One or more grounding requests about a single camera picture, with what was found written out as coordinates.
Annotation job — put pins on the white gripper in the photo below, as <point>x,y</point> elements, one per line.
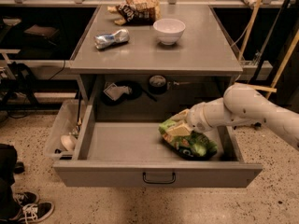
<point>197,118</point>

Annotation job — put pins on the green rice chip bag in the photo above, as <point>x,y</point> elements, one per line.
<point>195,146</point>

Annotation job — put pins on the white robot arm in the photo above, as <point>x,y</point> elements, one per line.
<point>240,104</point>

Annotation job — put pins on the grey cabinet with counter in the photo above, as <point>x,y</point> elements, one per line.
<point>199,66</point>

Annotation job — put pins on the grey open top drawer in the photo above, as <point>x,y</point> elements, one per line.
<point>116,154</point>

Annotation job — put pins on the brown chip bag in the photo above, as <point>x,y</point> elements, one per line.
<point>137,11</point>

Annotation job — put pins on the black pan with paper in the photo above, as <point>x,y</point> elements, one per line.
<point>117,92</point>

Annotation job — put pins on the white bowl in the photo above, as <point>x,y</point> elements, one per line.
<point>169,31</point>

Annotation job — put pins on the crushed silver blue can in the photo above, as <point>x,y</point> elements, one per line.
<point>107,40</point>

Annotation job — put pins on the clear plastic bin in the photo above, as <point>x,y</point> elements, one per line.
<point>64,132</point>

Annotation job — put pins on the dark box on shelf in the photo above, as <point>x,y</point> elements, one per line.
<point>41,32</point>

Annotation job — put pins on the black white sneaker rear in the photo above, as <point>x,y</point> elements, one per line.
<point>27,197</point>

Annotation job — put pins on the black white sneaker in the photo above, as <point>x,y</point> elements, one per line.
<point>27,197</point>
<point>35,212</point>

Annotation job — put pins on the black white sneaker front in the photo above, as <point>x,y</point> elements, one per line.
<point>35,212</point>

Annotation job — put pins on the person's black trouser leg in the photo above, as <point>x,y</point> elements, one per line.
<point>8,157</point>

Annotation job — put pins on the black drawer handle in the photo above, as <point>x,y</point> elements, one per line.
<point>159,179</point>

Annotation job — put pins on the wooden easel frame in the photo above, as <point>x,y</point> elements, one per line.
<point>259,56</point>

